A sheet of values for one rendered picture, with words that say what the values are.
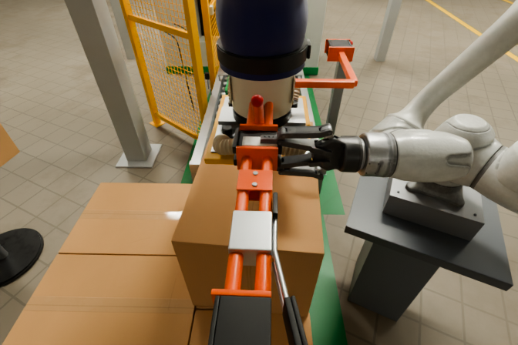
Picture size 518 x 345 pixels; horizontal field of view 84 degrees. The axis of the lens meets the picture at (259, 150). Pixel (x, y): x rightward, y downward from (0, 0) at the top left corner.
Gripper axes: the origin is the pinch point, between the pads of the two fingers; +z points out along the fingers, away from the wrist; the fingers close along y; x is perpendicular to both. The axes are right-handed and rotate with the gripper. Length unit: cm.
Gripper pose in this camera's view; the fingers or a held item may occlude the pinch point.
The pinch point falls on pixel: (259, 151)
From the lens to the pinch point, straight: 59.4
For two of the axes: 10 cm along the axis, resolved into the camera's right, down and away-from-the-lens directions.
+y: 0.0, 7.7, 6.4
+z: -10.0, -0.3, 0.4
